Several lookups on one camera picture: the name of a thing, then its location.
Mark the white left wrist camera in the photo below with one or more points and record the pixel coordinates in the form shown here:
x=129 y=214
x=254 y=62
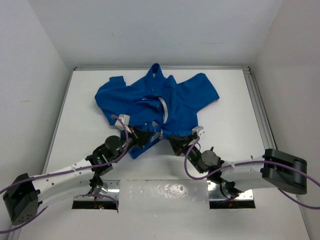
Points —
x=122 y=122

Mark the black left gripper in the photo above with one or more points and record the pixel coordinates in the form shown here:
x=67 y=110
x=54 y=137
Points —
x=140 y=137

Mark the blue zip-up jacket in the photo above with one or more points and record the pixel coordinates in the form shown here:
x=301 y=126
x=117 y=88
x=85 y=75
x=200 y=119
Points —
x=157 y=103

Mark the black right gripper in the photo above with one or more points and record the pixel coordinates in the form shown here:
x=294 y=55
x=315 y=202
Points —
x=178 y=145

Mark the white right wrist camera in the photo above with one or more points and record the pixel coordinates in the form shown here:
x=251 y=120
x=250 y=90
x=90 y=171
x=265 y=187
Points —
x=198 y=132

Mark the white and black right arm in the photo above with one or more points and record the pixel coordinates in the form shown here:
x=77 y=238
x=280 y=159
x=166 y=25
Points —
x=274 y=169

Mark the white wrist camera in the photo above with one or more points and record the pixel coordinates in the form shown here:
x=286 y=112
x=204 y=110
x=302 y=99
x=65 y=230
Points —
x=198 y=132
x=122 y=122

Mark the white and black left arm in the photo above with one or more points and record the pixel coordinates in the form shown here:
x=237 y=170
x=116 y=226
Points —
x=27 y=194

